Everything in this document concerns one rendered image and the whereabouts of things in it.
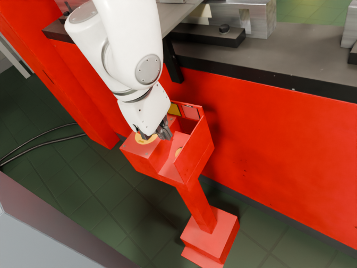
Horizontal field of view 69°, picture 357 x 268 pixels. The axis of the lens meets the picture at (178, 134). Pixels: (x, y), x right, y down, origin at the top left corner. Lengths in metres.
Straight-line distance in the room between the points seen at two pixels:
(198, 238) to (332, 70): 0.89
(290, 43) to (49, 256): 0.72
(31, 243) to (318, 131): 0.68
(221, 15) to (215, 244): 0.91
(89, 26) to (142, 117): 0.20
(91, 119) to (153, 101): 1.24
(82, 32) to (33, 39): 1.10
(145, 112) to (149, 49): 0.18
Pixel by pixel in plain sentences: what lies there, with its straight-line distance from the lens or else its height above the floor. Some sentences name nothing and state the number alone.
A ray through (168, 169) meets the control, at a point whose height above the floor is 0.70.
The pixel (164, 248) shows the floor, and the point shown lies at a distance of 1.43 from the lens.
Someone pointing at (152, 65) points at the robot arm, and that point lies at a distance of 0.38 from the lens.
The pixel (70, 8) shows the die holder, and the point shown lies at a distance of 1.44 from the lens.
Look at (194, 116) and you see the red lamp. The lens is 0.70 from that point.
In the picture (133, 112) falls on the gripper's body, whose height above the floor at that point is 0.97.
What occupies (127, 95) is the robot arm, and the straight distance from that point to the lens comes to 0.48.
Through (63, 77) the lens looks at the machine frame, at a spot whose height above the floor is 0.62.
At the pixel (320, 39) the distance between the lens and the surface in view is 0.76.
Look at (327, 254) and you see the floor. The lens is 1.36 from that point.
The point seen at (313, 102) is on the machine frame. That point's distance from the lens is 0.68.
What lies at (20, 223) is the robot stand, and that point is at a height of 0.96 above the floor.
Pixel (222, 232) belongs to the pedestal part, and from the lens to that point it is 1.25.
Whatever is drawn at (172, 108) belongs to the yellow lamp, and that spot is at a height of 0.81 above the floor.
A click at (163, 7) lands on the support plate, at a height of 1.00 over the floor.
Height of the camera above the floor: 1.29
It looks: 46 degrees down
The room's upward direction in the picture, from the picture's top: 24 degrees counter-clockwise
